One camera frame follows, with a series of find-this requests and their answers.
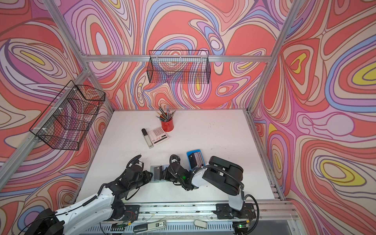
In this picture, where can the black VIP credit card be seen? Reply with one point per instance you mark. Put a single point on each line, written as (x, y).
(157, 173)

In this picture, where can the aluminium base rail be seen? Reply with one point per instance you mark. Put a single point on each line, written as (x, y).
(208, 211)

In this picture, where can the black wire basket back wall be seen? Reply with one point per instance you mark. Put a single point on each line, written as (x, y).
(179, 66)

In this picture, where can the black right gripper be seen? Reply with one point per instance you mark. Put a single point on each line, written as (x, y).
(166, 176)

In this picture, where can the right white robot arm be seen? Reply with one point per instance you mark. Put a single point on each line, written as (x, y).
(222, 174)

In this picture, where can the pink calculator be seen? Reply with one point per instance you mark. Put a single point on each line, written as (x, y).
(157, 135)

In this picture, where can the stack of credit cards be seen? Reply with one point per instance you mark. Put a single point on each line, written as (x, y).
(196, 160)

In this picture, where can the black wire basket wall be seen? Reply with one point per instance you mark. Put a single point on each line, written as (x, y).
(179, 66)
(69, 117)

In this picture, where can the black wire basket left wall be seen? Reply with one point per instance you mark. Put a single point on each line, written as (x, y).
(69, 117)

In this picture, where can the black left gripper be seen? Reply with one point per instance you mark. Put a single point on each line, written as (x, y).
(146, 174)

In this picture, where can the red metal pen cup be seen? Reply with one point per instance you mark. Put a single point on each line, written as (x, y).
(167, 125)

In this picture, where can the green card holder wallet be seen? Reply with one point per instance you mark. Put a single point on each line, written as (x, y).
(163, 174)

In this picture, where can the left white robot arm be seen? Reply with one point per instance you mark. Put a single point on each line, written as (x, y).
(107, 203)

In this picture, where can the grey stapler black tip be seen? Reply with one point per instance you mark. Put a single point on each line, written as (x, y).
(147, 138)

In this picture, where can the pens and pencils bunch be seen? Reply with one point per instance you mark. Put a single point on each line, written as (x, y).
(165, 115)

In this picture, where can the grey remote device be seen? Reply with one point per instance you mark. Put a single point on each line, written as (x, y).
(149, 227)

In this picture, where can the blue plastic card tray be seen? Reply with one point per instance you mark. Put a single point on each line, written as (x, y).
(188, 153)

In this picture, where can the small grey oval object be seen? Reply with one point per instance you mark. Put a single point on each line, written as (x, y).
(200, 224)

